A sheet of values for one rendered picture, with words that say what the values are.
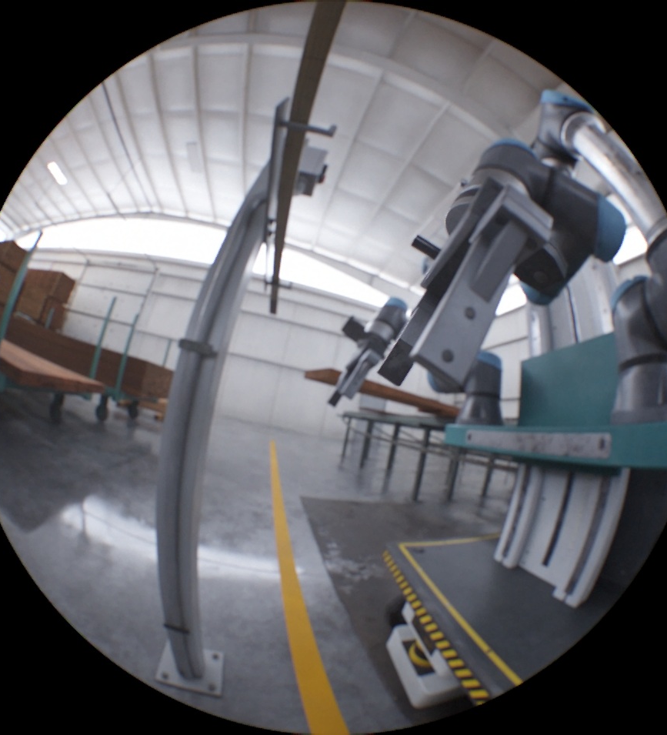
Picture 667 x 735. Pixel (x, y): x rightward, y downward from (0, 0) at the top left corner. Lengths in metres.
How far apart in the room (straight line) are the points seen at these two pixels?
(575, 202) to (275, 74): 6.93
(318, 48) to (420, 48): 5.98
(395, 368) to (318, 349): 8.84
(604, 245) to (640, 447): 0.26
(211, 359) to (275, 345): 8.58
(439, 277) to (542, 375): 0.56
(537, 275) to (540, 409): 0.51
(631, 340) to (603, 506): 0.35
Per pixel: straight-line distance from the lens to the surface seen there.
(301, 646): 0.88
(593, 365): 0.67
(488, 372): 0.76
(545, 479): 0.81
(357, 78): 6.53
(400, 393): 1.50
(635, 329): 0.48
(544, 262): 0.27
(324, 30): 0.31
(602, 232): 0.33
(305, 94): 0.32
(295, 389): 8.75
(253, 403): 8.69
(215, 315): 0.38
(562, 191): 0.32
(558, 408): 0.70
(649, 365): 0.47
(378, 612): 1.05
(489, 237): 0.15
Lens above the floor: 0.70
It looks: 11 degrees up
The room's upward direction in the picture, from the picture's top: 11 degrees clockwise
